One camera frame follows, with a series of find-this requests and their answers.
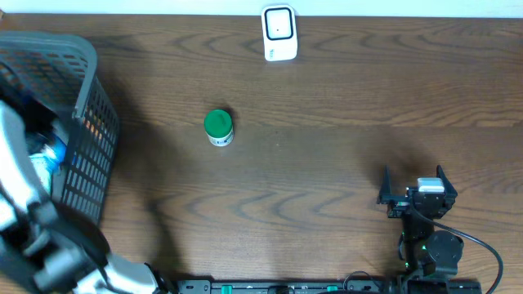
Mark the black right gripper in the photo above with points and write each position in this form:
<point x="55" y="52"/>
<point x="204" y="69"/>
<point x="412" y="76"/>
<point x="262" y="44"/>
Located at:
<point x="399" y="203"/>

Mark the green lid white jar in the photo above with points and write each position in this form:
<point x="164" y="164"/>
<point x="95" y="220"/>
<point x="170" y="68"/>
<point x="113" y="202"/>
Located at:
<point x="219" y="127"/>

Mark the white mint tissue pack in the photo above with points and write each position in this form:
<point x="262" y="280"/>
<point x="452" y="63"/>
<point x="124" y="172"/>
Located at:
<point x="44" y="168"/>

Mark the grey plastic mesh basket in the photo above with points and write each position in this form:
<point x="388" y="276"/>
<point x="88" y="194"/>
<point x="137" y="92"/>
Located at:
<point x="59" y="72"/>

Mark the blue Oreo cookie pack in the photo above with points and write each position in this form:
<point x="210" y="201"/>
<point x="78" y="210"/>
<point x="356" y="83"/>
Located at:
<point x="46" y="150"/>

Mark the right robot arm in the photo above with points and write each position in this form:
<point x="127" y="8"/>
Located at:
<point x="431" y="256"/>

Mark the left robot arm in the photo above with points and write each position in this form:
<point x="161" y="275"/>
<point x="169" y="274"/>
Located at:
<point x="47" y="246"/>

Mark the white barcode scanner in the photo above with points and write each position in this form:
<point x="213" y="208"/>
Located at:
<point x="279" y="33"/>

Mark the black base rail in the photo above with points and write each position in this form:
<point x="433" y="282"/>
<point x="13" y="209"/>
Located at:
<point x="355" y="285"/>

